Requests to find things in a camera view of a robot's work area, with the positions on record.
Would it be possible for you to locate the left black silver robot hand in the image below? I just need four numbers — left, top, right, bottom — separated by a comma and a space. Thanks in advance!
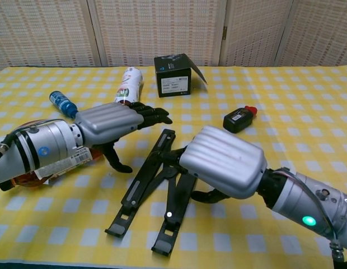
74, 101, 174, 174

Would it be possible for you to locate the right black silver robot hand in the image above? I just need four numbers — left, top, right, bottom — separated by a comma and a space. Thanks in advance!
162, 125, 268, 205

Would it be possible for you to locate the black folding laptop stand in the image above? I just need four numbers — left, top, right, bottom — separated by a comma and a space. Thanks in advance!
105, 128, 198, 256

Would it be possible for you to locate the yellow white checkered tablecloth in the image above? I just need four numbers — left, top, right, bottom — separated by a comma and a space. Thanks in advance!
0, 66, 347, 267

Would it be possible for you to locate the small black bottle red cap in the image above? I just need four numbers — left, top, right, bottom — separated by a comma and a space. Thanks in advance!
223, 105, 259, 134

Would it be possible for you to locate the white drink bottle yellow cap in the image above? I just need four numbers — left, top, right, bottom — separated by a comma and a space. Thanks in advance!
114, 67, 143, 105

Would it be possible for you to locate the small blue bottle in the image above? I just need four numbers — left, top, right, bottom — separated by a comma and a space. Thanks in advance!
49, 90, 78, 118

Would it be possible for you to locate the brown tea bottle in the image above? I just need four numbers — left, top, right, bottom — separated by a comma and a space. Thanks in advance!
0, 119, 106, 193

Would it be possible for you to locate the black cardboard box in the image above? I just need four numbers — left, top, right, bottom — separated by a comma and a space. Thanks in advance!
153, 53, 208, 98

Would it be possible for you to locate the woven folding screen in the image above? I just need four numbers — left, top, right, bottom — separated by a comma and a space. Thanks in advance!
0, 0, 347, 68

